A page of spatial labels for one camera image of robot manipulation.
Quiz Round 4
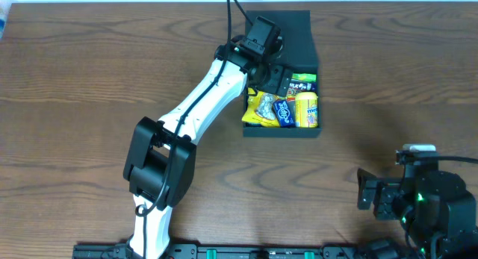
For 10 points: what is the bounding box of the yellow candy tube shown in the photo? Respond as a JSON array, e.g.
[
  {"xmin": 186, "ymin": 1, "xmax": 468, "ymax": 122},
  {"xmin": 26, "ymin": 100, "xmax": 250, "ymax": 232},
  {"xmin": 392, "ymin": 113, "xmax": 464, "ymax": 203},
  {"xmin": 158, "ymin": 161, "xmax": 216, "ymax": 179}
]
[{"xmin": 295, "ymin": 92, "xmax": 318, "ymax": 128}]

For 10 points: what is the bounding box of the haribo gummy bag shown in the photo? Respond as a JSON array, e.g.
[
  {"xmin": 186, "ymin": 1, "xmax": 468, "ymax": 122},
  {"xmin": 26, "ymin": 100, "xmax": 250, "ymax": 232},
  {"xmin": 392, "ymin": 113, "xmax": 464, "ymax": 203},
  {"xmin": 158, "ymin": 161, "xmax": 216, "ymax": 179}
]
[{"xmin": 292, "ymin": 73, "xmax": 317, "ymax": 83}]

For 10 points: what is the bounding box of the yellow snack bag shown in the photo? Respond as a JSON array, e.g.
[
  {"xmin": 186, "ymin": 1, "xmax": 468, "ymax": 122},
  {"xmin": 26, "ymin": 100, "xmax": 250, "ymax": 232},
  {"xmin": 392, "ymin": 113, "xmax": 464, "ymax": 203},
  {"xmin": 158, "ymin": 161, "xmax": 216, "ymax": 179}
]
[{"xmin": 242, "ymin": 88, "xmax": 279, "ymax": 128}]

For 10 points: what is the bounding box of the purple dairy milk chocolate bar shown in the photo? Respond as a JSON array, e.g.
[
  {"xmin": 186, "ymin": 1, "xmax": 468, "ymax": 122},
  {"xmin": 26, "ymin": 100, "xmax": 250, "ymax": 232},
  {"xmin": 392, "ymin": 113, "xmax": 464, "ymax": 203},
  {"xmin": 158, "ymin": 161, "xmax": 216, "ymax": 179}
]
[{"xmin": 287, "ymin": 79, "xmax": 317, "ymax": 97}]

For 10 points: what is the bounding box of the blue eclipse mints tin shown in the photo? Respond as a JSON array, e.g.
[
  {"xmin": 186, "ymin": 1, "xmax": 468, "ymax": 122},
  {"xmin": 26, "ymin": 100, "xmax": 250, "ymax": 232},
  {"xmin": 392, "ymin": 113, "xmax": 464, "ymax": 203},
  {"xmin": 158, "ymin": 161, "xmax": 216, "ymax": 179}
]
[{"xmin": 273, "ymin": 100, "xmax": 295, "ymax": 128}]

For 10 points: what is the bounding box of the black mounting rail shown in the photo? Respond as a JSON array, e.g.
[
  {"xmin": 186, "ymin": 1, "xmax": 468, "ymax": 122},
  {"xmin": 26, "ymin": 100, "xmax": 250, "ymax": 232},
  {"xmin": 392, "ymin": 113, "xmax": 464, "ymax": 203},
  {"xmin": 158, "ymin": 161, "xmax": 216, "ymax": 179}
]
[{"xmin": 72, "ymin": 239, "xmax": 414, "ymax": 259}]

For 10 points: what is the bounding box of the black gift box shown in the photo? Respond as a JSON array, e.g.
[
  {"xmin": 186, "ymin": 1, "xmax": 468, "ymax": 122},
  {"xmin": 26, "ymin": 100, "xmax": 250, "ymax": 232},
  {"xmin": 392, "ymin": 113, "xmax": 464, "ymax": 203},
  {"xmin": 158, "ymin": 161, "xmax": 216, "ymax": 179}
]
[{"xmin": 243, "ymin": 10, "xmax": 322, "ymax": 138}]

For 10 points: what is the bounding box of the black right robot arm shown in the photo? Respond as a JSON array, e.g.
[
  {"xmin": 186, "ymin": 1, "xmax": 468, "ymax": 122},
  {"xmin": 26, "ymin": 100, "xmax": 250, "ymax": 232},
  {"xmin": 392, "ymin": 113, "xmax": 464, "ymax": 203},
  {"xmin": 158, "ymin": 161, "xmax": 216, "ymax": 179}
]
[{"xmin": 354, "ymin": 144, "xmax": 477, "ymax": 259}]

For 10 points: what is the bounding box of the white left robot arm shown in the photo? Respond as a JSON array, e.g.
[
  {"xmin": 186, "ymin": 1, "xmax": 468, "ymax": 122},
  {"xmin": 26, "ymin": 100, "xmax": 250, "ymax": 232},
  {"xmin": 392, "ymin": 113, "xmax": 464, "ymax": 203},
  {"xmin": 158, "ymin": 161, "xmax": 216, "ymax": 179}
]
[{"xmin": 123, "ymin": 16, "xmax": 291, "ymax": 258}]

